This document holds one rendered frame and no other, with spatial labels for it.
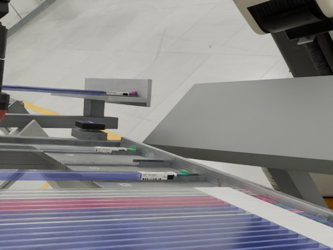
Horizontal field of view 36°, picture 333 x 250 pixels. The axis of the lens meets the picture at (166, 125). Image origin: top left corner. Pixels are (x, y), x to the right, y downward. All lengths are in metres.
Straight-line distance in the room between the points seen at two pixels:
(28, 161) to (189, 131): 0.40
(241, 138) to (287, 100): 0.13
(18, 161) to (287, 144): 0.51
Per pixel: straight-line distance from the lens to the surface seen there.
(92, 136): 1.05
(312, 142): 0.97
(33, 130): 1.23
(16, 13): 8.65
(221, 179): 0.78
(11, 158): 1.00
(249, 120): 1.13
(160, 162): 0.89
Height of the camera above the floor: 1.16
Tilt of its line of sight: 25 degrees down
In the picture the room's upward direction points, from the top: 35 degrees counter-clockwise
